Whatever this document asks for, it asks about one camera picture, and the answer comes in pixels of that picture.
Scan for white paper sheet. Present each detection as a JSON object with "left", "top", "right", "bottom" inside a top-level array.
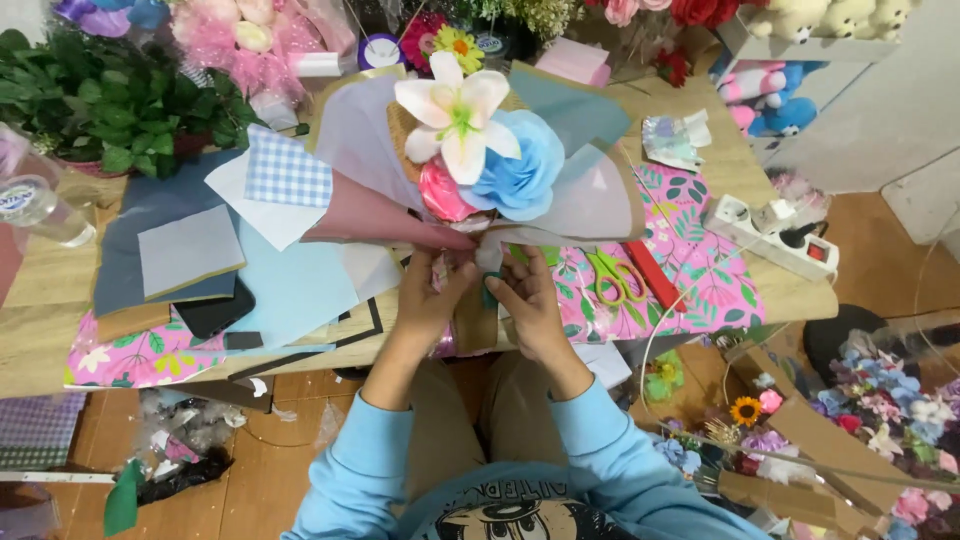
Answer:
[{"left": 204, "top": 148, "right": 333, "bottom": 253}]

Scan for small artificial sunflower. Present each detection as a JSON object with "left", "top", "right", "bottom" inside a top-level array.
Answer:
[{"left": 729, "top": 395, "right": 764, "bottom": 429}]

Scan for crumpled clear plastic wrapper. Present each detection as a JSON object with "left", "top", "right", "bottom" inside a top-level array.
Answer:
[{"left": 642, "top": 108, "right": 714, "bottom": 174}]

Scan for black-edged paper sheet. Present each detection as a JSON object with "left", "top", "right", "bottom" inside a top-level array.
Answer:
[{"left": 226, "top": 297, "right": 385, "bottom": 384}]

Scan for light blue paper sheet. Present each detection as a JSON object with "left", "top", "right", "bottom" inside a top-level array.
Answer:
[{"left": 223, "top": 219, "right": 363, "bottom": 351}]

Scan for heap of plastic scraps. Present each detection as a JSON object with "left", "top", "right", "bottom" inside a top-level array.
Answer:
[{"left": 133, "top": 388, "right": 250, "bottom": 481}]

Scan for pink floral wrapping paper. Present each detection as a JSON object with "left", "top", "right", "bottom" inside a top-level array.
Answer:
[{"left": 63, "top": 161, "right": 768, "bottom": 391}]

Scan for pink tulle flower bouquet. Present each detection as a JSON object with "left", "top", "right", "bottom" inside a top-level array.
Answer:
[{"left": 168, "top": 0, "right": 358, "bottom": 108}]

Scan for green-handled scissors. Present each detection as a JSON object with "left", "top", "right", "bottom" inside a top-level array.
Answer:
[{"left": 583, "top": 247, "right": 651, "bottom": 307}]

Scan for purple ribbon spool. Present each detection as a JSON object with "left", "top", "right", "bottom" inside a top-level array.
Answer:
[{"left": 356, "top": 32, "right": 408, "bottom": 73}]

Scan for white power strip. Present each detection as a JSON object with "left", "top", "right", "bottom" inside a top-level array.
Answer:
[{"left": 701, "top": 193, "right": 841, "bottom": 283}]

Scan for pastel paper bouquet wrap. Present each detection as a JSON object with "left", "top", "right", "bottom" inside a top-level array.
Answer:
[{"left": 300, "top": 60, "right": 648, "bottom": 355}]

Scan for stack of pink paper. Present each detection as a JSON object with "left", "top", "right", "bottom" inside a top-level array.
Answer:
[{"left": 534, "top": 35, "right": 613, "bottom": 90}]

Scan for dark slate paper sheet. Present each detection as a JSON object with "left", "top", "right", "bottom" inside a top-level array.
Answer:
[{"left": 93, "top": 148, "right": 250, "bottom": 318}]

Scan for beige trousers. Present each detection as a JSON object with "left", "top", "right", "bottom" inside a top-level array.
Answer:
[{"left": 405, "top": 351, "right": 571, "bottom": 504}]

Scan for blue artificial rose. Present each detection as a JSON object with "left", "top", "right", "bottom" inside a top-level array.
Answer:
[{"left": 459, "top": 109, "right": 567, "bottom": 223}]

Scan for red utility knife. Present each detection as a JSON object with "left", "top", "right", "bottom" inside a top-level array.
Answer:
[{"left": 622, "top": 240, "right": 689, "bottom": 314}]

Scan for red artificial roses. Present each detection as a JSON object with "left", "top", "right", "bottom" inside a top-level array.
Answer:
[{"left": 669, "top": 0, "right": 742, "bottom": 30}]

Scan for person's left hand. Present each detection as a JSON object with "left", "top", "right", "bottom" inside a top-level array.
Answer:
[{"left": 395, "top": 249, "right": 479, "bottom": 355}]

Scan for white artificial lily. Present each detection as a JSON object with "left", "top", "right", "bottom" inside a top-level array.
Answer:
[{"left": 393, "top": 51, "right": 522, "bottom": 187}]

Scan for magenta artificial flower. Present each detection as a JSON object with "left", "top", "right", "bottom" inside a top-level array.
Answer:
[{"left": 398, "top": 10, "right": 449, "bottom": 74}]

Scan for purple and blue ribbon bow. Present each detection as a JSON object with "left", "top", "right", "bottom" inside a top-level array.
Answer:
[{"left": 51, "top": 0, "right": 172, "bottom": 39}]

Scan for cardboard box of artificial flowers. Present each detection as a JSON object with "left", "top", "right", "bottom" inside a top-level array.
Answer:
[{"left": 651, "top": 328, "right": 960, "bottom": 540}]

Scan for black plastic bag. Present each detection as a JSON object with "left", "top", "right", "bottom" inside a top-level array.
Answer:
[{"left": 135, "top": 445, "right": 235, "bottom": 507}]

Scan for white shelf unit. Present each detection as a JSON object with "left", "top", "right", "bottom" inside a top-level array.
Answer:
[{"left": 708, "top": 15, "right": 905, "bottom": 170}]

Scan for green felt scrap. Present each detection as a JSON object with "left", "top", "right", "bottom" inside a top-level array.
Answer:
[{"left": 102, "top": 458, "right": 148, "bottom": 538}]

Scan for pink and blue plush toys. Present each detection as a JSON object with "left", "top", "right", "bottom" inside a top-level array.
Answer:
[{"left": 714, "top": 60, "right": 820, "bottom": 139}]

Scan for purple checkered cloth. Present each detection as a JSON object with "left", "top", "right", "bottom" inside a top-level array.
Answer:
[{"left": 0, "top": 392, "right": 89, "bottom": 473}]

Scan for person's right hand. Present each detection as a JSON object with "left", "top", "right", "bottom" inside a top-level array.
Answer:
[{"left": 483, "top": 243, "right": 575, "bottom": 365}]

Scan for green potted plant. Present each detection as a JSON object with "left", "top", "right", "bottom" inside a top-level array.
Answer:
[{"left": 0, "top": 28, "right": 265, "bottom": 181}]

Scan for light blue sweatshirt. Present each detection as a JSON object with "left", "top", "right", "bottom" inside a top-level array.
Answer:
[{"left": 280, "top": 375, "right": 774, "bottom": 540}]

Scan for grey paper sheet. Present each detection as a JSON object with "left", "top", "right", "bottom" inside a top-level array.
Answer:
[{"left": 137, "top": 204, "right": 248, "bottom": 301}]

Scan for clear plastic water bottle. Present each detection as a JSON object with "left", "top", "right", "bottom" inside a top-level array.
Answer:
[{"left": 0, "top": 174, "right": 99, "bottom": 249}]

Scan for black smartphone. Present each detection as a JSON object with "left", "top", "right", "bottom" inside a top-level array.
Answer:
[{"left": 172, "top": 274, "right": 258, "bottom": 341}]

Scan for blue gingham paper sheet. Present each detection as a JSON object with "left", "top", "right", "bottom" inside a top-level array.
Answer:
[{"left": 243, "top": 123, "right": 334, "bottom": 210}]

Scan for yellow artificial daisy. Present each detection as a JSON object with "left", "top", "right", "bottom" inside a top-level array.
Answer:
[{"left": 432, "top": 24, "right": 486, "bottom": 76}]

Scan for cream plush teddy bears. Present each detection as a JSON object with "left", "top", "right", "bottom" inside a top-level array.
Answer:
[{"left": 745, "top": 0, "right": 918, "bottom": 45}]

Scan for pink artificial rose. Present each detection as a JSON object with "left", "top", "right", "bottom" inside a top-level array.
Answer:
[{"left": 417, "top": 157, "right": 480, "bottom": 224}]

